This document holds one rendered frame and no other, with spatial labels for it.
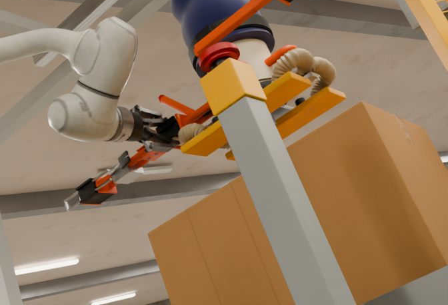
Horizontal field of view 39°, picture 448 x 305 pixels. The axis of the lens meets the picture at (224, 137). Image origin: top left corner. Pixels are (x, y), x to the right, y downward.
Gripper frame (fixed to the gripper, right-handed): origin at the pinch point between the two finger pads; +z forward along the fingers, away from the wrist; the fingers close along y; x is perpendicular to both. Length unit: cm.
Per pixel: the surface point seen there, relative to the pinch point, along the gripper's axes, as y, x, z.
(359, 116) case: 30, 54, -19
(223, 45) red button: 19, 50, -52
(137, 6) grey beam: -191, -110, 179
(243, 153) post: 37, 46, -53
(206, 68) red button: 20, 45, -52
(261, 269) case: 47, 21, -20
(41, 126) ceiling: -273, -377, 322
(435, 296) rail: 66, 57, -35
